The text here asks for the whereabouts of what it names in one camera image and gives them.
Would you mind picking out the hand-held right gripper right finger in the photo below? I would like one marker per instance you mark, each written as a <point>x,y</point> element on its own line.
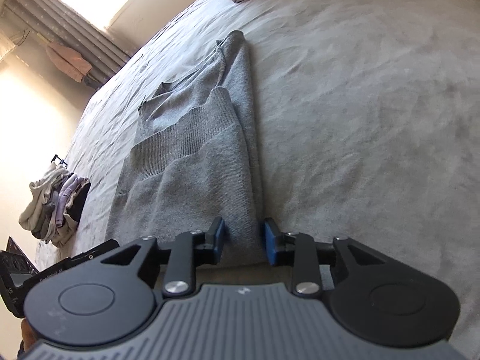
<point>270,242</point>

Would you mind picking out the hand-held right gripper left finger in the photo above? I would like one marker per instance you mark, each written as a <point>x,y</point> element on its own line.
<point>220,238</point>

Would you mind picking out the grey knitted sweater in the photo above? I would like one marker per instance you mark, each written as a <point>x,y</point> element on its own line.
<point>195,157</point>

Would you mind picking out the pile of folded clothes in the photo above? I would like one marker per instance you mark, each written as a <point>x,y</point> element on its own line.
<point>56,206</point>

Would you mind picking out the hanging orange garment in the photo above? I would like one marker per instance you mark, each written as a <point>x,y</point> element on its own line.
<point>71,62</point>

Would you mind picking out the grey curtain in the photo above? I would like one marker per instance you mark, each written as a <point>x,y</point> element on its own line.
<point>75,26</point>

